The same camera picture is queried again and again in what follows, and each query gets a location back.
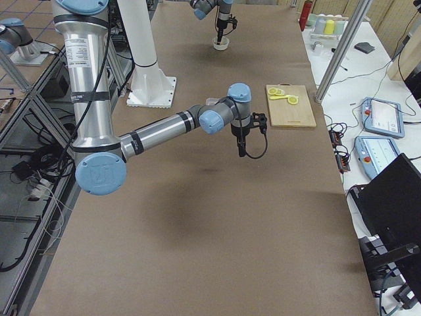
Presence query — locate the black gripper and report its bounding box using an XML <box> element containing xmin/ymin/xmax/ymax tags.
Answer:
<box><xmin>231</xmin><ymin>118</ymin><xmax>252</xmax><ymax>157</ymax></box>
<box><xmin>216</xmin><ymin>12</ymin><xmax>230</xmax><ymax>45</ymax></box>

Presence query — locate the white plastic bowl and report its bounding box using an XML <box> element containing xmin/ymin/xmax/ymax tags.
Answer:
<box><xmin>212</xmin><ymin>36</ymin><xmax>230</xmax><ymax>51</ymax></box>

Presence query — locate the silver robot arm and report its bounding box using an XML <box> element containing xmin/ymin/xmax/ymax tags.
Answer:
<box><xmin>51</xmin><ymin>1</ymin><xmax>253</xmax><ymax>196</ymax></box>
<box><xmin>1</xmin><ymin>1</ymin><xmax>237</xmax><ymax>61</ymax></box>

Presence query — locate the clear plastic egg box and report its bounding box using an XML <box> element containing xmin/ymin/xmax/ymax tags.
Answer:
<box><xmin>205</xmin><ymin>97</ymin><xmax>219</xmax><ymax>106</ymax></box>

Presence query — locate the wooden cutting board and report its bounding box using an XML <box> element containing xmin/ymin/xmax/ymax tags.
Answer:
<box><xmin>266</xmin><ymin>84</ymin><xmax>316</xmax><ymax>128</ymax></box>

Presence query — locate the yellow plastic knife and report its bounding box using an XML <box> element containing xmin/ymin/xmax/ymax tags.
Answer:
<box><xmin>269</xmin><ymin>95</ymin><xmax>291</xmax><ymax>100</ymax></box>

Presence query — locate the lemon slice by knife tip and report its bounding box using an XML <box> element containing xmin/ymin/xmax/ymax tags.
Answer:
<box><xmin>287</xmin><ymin>95</ymin><xmax>299</xmax><ymax>105</ymax></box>

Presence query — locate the red thermos bottle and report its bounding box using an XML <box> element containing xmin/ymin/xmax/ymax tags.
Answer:
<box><xmin>299</xmin><ymin>0</ymin><xmax>313</xmax><ymax>31</ymax></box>

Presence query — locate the orange black usb hub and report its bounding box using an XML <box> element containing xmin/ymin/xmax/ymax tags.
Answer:
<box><xmin>329</xmin><ymin>129</ymin><xmax>350</xmax><ymax>174</ymax></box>

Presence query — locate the grey cup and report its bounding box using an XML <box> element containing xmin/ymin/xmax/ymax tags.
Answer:
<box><xmin>314</xmin><ymin>18</ymin><xmax>326</xmax><ymax>34</ymax></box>

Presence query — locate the yellow cup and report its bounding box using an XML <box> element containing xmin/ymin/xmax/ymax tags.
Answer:
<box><xmin>324</xmin><ymin>20</ymin><xmax>335</xmax><ymax>35</ymax></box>

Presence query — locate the blue teach pendant near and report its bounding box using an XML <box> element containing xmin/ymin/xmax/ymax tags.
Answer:
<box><xmin>355</xmin><ymin>136</ymin><xmax>401</xmax><ymax>180</ymax></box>

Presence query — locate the blue teach pendant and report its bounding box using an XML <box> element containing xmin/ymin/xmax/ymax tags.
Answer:
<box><xmin>361</xmin><ymin>97</ymin><xmax>405</xmax><ymax>138</ymax></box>
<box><xmin>355</xmin><ymin>136</ymin><xmax>401</xmax><ymax>180</ymax></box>

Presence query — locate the blue teach pendant far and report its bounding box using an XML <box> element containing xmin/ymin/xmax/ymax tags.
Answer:
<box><xmin>361</xmin><ymin>97</ymin><xmax>405</xmax><ymax>138</ymax></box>

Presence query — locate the black monitor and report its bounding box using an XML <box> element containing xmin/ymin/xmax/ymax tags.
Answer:
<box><xmin>350</xmin><ymin>153</ymin><xmax>420</xmax><ymax>300</ymax></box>

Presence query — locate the black looped camera cable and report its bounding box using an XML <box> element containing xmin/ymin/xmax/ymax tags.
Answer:
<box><xmin>245</xmin><ymin>130</ymin><xmax>268</xmax><ymax>160</ymax></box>

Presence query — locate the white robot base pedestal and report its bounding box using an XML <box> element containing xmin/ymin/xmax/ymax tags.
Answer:
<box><xmin>118</xmin><ymin>0</ymin><xmax>176</xmax><ymax>109</ymax></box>

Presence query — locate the aluminium frame post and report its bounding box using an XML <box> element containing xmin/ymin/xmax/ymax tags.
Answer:
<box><xmin>314</xmin><ymin>0</ymin><xmax>373</xmax><ymax>103</ymax></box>

